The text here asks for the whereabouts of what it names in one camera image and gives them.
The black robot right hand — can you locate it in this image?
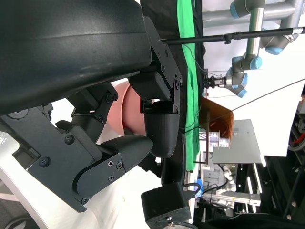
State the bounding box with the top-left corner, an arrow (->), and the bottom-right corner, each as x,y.
140,133 -> 193,229

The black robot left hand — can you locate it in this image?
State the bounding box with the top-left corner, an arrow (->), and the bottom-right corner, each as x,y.
0,0 -> 183,213

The pink plastic bowl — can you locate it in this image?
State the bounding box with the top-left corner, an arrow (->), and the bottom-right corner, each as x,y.
104,80 -> 149,138

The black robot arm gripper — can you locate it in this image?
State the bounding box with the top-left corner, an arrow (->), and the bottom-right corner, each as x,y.
204,74 -> 226,91

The white jointed tube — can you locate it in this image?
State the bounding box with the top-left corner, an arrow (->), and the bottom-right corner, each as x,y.
218,164 -> 238,190

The white blue printed carton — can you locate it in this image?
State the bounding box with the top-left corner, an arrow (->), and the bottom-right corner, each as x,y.
208,130 -> 221,148
219,136 -> 231,149

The grey flat metal plate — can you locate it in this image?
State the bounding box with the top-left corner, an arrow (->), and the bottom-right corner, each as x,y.
212,118 -> 267,165

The amber translucent box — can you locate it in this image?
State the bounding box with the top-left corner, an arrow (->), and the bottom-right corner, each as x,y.
201,96 -> 236,144

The green cloth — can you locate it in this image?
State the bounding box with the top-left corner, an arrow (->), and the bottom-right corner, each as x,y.
176,0 -> 203,173

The white backdrop panel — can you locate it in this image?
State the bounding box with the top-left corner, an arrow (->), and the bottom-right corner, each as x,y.
203,14 -> 305,158

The black stand pole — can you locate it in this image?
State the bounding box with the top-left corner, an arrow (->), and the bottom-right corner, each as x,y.
162,26 -> 305,45

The aluminium profile rail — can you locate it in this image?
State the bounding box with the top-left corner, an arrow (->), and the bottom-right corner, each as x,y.
202,190 -> 262,207

